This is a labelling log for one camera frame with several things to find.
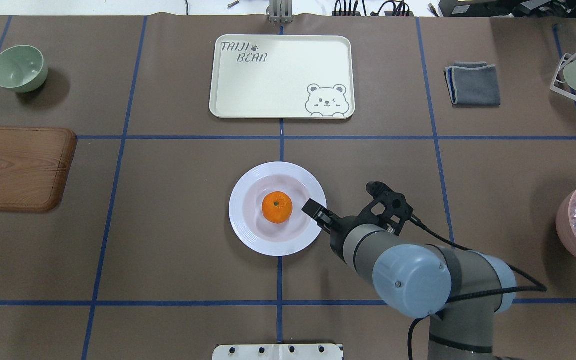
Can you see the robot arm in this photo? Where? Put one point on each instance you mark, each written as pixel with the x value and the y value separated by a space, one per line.
pixel 459 291

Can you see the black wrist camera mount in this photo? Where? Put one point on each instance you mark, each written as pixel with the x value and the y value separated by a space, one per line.
pixel 388 210

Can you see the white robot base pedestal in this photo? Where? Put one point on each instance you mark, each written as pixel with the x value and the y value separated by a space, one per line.
pixel 299 351

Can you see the mint green bowl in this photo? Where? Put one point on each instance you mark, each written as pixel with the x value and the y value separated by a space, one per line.
pixel 23 69

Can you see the cream bear print tray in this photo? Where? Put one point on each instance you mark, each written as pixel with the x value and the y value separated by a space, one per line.
pixel 274 76

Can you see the black power strip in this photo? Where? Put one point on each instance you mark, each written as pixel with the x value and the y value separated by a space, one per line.
pixel 359 8

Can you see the white round plate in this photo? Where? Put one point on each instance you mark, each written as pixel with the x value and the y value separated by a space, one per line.
pixel 246 214

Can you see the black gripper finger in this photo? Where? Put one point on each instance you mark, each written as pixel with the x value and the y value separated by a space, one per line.
pixel 314 210

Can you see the folded grey cloth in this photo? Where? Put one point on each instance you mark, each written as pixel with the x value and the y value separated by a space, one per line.
pixel 473 84

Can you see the brown wooden tray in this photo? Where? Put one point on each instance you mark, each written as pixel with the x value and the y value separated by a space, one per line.
pixel 34 167

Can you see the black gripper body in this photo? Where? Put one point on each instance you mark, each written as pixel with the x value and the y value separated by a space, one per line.
pixel 334 231

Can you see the orange mandarin fruit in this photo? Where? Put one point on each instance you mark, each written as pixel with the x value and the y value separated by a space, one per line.
pixel 277 207

